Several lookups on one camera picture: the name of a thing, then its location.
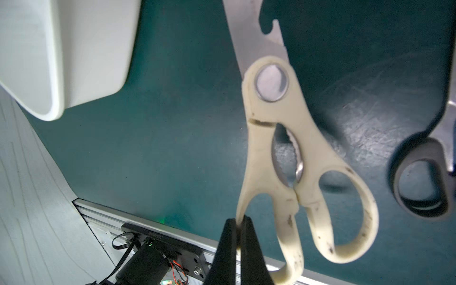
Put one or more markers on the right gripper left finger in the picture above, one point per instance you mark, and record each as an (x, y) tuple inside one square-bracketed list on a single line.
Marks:
[(223, 268)]

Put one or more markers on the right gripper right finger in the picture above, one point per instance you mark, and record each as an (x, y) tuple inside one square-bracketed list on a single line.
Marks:
[(254, 256)]

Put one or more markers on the cream kitchen shears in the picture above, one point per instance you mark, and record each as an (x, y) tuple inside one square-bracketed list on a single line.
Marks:
[(272, 96)]

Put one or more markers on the small black handled scissors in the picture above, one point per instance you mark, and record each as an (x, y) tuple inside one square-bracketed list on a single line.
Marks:
[(437, 149)]

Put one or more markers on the white plastic storage box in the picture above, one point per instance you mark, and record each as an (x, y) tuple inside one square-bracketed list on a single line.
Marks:
[(57, 55)]

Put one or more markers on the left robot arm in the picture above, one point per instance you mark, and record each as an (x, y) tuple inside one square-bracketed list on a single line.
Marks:
[(147, 267)]

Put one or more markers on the green table mat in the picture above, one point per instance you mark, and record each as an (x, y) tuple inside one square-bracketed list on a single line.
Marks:
[(171, 145)]

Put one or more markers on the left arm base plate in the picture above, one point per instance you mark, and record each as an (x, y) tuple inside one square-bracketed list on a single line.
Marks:
[(190, 257)]

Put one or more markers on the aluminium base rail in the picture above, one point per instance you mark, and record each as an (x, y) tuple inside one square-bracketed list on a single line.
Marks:
[(112, 220)]

